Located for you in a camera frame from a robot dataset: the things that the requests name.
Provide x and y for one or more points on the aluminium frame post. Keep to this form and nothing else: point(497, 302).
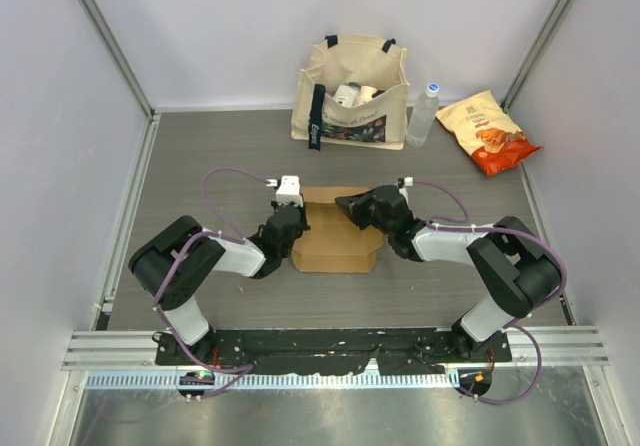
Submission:
point(114, 50)
point(550, 26)

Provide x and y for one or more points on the aluminium front rail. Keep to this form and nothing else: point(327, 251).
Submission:
point(549, 346)

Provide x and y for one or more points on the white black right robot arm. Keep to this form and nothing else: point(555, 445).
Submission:
point(519, 271)

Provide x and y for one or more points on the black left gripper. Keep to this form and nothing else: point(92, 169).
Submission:
point(303, 226)

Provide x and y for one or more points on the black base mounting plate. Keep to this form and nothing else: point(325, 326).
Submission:
point(340, 352)

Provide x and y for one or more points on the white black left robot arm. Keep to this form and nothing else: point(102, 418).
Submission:
point(174, 264)

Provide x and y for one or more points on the beige canvas tote bag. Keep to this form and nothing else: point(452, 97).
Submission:
point(381, 123)

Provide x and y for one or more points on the white items inside bag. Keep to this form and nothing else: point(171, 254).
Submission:
point(352, 94)

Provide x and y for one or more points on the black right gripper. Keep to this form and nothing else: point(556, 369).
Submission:
point(352, 204)

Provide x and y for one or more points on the cassava chips bag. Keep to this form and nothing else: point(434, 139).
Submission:
point(486, 133)

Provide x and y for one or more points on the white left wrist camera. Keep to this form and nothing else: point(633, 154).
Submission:
point(287, 190)

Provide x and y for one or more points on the aluminium frame post left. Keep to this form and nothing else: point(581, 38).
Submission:
point(114, 50)

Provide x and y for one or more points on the clear plastic water bottle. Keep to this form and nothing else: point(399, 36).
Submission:
point(423, 115)

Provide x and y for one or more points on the white slotted cable duct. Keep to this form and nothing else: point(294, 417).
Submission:
point(198, 380)

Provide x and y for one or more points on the brown cardboard box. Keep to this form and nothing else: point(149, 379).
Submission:
point(333, 244)

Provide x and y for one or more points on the aluminium frame post right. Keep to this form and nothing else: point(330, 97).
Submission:
point(550, 26)

